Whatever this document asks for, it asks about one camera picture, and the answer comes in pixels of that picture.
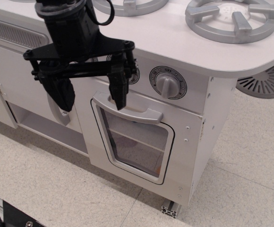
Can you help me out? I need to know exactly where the grey vent grille panel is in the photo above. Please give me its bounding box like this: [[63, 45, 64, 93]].
[[0, 21, 49, 49]]

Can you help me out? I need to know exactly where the grey oven door handle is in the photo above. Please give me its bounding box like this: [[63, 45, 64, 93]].
[[93, 91, 163, 125]]

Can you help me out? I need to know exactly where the grey middle oven knob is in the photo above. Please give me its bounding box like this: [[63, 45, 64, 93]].
[[106, 54, 140, 85]]

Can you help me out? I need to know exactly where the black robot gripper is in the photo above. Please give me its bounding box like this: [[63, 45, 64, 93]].
[[23, 0, 137, 112]]

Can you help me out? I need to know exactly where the white oven door with window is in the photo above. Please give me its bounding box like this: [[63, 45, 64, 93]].
[[73, 76, 204, 207]]

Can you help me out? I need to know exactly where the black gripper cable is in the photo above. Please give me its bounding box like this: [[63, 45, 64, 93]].
[[91, 0, 115, 26]]

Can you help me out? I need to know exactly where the grey right oven knob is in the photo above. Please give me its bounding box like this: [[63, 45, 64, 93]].
[[149, 66, 187, 100]]

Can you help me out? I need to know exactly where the grey round vent disc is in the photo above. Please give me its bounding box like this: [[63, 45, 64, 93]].
[[236, 66, 274, 99]]

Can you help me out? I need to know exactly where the aluminium extrusion frame foot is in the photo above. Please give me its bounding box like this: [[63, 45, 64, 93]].
[[161, 199, 181, 218]]

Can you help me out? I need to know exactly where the grey right stove burner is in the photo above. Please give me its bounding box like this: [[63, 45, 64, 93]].
[[185, 0, 274, 44]]

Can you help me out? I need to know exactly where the white left cupboard door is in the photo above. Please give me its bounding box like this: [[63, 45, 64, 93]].
[[0, 40, 81, 133]]

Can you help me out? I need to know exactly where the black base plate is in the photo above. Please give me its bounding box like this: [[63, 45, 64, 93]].
[[0, 201, 44, 227]]

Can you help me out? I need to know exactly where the grey oven knob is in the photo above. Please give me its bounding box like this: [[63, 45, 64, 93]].
[[106, 54, 140, 85], [149, 66, 187, 100]]

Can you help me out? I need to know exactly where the grey cupboard door handle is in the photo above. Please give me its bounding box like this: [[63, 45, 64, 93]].
[[47, 94, 71, 126]]

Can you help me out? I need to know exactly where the white toy kitchen cabinet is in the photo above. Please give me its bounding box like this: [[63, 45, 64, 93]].
[[0, 0, 274, 206]]

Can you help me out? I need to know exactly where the grey stove burner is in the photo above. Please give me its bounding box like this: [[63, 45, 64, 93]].
[[93, 0, 168, 17], [185, 0, 274, 44]]

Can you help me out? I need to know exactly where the grey left stove burner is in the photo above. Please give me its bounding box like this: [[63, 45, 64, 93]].
[[93, 0, 168, 17]]

